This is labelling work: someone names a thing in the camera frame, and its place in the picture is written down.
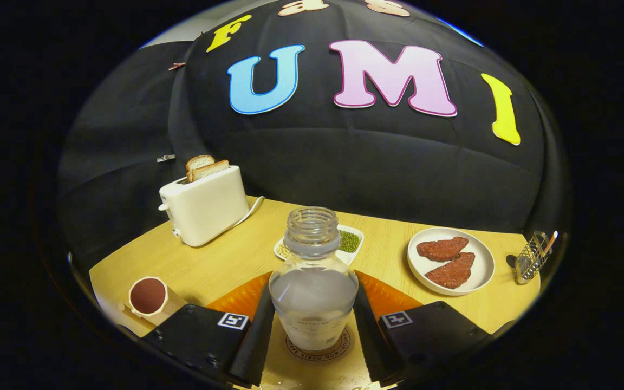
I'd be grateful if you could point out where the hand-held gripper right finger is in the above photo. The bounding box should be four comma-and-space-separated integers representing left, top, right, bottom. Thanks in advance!
353, 272, 491, 388

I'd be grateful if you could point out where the clear juice bottle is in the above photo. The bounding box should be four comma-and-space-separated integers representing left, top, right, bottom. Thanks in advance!
269, 206, 359, 352

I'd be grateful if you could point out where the black backdrop cloth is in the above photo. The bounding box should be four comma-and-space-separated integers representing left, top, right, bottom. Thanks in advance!
57, 0, 570, 271

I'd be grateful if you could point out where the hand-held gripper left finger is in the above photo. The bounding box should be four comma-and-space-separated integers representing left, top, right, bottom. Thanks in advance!
141, 272, 276, 388

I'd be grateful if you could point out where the white round plate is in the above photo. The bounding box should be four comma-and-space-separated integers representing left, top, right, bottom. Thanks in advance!
407, 227, 496, 296

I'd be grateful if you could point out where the cream cup with wooden handle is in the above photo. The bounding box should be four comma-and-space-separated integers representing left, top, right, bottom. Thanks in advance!
118, 276, 188, 327

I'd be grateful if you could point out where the wooden table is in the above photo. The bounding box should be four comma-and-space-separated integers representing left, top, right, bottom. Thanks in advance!
89, 195, 541, 390

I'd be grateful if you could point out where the metal wire basket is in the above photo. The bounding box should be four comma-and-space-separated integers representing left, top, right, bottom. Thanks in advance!
515, 230, 559, 285

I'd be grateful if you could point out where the white toaster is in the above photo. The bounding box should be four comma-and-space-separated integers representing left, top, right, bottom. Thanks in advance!
158, 165, 251, 248

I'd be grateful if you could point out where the white toaster cable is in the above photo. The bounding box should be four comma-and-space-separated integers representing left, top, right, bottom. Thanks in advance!
224, 196, 265, 232

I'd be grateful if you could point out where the round cork coaster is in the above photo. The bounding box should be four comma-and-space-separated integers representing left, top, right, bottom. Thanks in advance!
285, 325, 352, 362

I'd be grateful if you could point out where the white divided dish with grains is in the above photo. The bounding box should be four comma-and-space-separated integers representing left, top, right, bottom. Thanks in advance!
274, 224, 365, 266

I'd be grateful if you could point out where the red meat piece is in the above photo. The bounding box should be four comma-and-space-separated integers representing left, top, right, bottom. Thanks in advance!
425, 252, 476, 290
416, 236, 470, 263

